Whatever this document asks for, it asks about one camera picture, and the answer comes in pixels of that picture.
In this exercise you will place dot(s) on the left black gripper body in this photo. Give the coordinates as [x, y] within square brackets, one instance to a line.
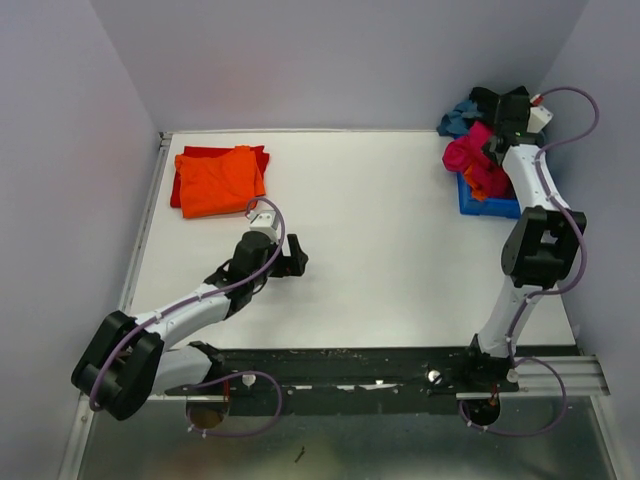
[292, 256]

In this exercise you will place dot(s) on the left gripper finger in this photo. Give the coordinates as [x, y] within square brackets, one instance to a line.
[294, 246]
[292, 266]

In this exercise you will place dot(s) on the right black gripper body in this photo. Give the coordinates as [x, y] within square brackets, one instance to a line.
[493, 103]

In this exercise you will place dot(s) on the magenta t shirt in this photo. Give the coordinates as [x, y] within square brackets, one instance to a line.
[467, 150]

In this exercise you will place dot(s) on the orange t shirt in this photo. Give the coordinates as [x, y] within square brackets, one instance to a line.
[217, 186]
[477, 190]

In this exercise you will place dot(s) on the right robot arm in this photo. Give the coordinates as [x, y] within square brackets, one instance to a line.
[542, 246]

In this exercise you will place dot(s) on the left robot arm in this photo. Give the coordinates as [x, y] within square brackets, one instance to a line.
[120, 367]

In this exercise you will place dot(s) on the black t shirt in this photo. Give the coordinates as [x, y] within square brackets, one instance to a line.
[487, 101]

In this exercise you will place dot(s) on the blue grey t shirt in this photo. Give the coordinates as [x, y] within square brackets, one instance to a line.
[457, 122]

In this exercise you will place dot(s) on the folded orange t shirt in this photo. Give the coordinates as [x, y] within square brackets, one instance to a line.
[217, 186]

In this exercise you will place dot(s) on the folded red t shirt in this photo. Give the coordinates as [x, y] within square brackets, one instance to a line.
[262, 161]

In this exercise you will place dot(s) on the blue plastic bin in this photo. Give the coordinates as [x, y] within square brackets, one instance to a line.
[495, 207]

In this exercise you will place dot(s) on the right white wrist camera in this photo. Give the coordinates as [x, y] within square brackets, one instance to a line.
[539, 118]

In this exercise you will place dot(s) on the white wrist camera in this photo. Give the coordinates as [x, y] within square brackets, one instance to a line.
[539, 118]
[266, 222]

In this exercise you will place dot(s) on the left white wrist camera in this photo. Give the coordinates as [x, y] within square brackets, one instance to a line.
[266, 222]

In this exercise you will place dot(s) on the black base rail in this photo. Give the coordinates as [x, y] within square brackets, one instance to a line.
[349, 381]

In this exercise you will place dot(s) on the aluminium frame rail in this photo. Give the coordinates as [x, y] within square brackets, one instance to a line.
[523, 377]

